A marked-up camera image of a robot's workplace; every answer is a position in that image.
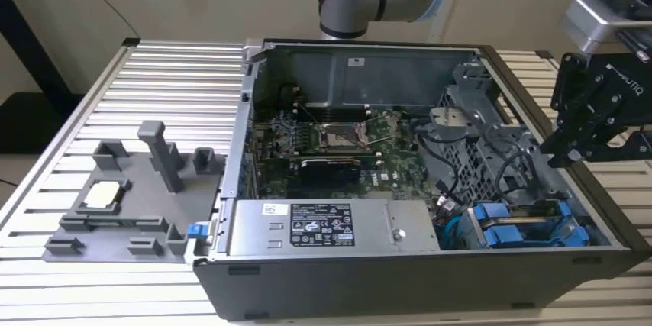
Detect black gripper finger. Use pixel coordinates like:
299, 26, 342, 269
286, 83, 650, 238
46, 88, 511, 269
539, 99, 627, 169
586, 129, 652, 163

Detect hard disk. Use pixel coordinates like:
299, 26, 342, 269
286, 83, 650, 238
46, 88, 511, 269
471, 199, 594, 250

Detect metal disk bay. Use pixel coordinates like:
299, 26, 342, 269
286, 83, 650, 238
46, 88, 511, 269
415, 61, 613, 250

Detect green motherboard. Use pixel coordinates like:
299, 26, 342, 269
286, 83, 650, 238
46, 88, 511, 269
253, 106, 435, 202

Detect CPU socket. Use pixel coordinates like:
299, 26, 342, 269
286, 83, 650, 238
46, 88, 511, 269
318, 122, 366, 148

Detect black RAM slots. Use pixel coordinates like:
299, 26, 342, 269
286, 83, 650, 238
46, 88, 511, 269
301, 105, 374, 121

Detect black graphics card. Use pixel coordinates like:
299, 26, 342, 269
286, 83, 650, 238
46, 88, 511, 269
287, 155, 379, 198

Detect black PC case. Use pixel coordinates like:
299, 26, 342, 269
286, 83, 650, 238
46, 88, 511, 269
193, 37, 652, 321

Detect thin metal locking lever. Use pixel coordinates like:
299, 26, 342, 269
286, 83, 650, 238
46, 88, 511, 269
299, 103, 329, 129

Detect silver power supply unit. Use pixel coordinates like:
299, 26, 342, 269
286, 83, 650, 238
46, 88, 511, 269
227, 199, 442, 257

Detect grey parts rack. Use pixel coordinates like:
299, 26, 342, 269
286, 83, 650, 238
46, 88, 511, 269
43, 119, 230, 266

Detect green RAM stick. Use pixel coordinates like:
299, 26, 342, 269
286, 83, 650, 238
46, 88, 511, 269
77, 218, 154, 227

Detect silver CPU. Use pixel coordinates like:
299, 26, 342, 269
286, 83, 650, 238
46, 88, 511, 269
83, 180, 129, 209

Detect thin dark disk wire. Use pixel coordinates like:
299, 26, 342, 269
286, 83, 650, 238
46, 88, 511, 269
495, 147, 545, 205

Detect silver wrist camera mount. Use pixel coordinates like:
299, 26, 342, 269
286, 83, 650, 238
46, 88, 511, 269
559, 0, 652, 55

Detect black sleeved disk wire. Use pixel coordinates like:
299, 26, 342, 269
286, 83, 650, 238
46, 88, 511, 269
414, 124, 457, 195

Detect blue data cable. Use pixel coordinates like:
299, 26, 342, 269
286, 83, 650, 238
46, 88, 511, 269
439, 214, 466, 250

